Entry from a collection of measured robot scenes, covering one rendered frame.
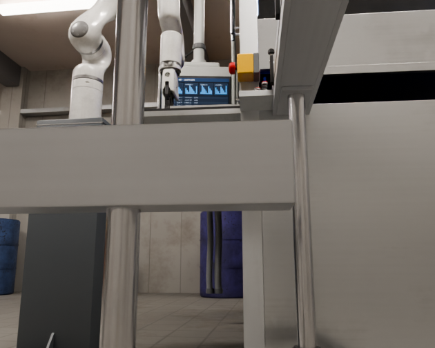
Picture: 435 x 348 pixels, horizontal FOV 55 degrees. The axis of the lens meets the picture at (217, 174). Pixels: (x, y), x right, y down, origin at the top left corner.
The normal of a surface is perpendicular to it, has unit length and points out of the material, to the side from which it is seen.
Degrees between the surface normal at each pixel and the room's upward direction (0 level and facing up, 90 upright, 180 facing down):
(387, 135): 90
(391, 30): 90
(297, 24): 180
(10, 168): 90
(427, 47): 90
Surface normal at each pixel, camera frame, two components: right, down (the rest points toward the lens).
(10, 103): -0.13, -0.21
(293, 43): 0.00, 0.98
